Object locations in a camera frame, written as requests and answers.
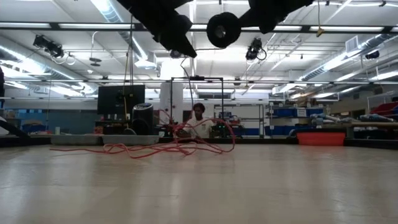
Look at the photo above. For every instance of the black tower fan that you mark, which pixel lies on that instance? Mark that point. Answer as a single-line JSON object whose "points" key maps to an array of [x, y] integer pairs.
{"points": [[142, 121]]}

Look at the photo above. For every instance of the black overhead camera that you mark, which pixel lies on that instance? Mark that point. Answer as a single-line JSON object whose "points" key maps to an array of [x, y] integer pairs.
{"points": [[175, 55]]}

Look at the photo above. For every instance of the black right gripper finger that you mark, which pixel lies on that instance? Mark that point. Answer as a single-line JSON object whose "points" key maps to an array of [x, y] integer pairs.
{"points": [[250, 20]]}

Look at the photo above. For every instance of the grey open tool case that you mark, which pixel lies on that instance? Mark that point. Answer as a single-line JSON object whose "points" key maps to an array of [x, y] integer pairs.
{"points": [[77, 140]]}

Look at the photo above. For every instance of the blue storage bins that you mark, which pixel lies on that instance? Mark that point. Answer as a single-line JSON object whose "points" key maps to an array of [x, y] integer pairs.
{"points": [[286, 112]]}

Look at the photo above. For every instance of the yellow hanging tag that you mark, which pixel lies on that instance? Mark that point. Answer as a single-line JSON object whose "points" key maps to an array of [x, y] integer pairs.
{"points": [[320, 31]]}

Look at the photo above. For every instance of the black ceiling camera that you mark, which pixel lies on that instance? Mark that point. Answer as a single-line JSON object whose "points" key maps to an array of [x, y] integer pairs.
{"points": [[48, 46], [253, 49]]}

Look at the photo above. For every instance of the red plastic crate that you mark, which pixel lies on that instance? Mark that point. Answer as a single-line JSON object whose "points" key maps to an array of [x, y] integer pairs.
{"points": [[385, 109]]}

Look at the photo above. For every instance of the red plastic bin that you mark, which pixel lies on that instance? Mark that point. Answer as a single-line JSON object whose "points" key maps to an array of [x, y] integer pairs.
{"points": [[320, 139]]}

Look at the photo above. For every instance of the black metal frame stand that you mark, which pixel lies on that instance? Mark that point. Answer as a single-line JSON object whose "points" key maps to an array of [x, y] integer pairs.
{"points": [[196, 78]]}

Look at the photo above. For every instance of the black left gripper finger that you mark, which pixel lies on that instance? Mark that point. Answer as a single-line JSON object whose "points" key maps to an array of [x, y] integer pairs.
{"points": [[183, 46]]}

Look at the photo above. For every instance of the silver air duct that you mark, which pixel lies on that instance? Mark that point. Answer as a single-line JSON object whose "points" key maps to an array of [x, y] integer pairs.
{"points": [[342, 60]]}

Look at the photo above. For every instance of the person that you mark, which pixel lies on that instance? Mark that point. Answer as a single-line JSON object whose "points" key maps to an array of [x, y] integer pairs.
{"points": [[199, 126]]}

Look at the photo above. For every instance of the wooden workbench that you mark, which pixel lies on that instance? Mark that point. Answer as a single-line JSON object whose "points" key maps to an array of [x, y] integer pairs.
{"points": [[373, 124]]}

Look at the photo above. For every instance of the black monitor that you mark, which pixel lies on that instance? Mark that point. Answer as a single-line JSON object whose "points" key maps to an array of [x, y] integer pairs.
{"points": [[121, 99]]}

